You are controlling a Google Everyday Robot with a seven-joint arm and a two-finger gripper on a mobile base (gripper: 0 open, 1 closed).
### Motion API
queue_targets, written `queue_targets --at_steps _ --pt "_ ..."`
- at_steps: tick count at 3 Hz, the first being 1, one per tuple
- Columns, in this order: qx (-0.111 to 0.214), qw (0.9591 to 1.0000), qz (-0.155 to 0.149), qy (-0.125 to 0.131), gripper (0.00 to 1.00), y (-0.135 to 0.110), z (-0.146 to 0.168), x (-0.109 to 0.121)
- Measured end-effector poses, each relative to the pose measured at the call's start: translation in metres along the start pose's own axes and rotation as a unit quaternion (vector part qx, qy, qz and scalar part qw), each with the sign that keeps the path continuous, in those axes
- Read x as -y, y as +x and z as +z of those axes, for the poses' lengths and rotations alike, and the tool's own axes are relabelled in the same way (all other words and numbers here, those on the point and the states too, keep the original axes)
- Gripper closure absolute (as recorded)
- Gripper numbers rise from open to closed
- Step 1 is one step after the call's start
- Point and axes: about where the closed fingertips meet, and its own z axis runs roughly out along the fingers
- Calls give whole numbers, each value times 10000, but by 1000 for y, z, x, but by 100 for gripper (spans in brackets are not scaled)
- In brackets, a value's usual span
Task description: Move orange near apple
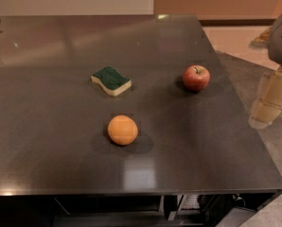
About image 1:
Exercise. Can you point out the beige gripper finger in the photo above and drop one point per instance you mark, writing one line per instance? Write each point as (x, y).
(268, 104)

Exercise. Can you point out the orange fruit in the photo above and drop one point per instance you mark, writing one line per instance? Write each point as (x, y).
(122, 130)

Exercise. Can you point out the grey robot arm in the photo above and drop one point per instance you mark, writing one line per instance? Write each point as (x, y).
(275, 42)

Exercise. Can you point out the red apple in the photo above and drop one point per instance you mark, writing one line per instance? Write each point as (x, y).
(196, 78)

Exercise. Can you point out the green and yellow sponge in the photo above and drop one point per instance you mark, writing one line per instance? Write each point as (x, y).
(111, 81)

